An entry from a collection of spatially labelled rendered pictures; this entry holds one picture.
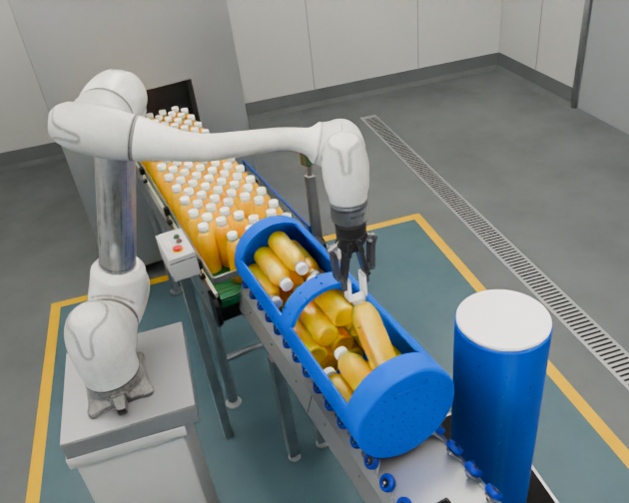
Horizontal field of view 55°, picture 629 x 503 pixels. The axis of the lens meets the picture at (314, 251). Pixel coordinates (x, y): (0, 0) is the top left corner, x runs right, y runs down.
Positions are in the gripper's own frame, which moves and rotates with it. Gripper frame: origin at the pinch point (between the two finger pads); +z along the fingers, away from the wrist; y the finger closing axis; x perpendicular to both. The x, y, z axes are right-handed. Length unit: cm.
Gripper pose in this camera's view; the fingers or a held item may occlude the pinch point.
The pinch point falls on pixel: (354, 285)
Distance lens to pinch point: 156.9
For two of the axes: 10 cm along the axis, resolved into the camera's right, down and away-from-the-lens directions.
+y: 8.9, -3.2, 3.1
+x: -4.4, -4.7, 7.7
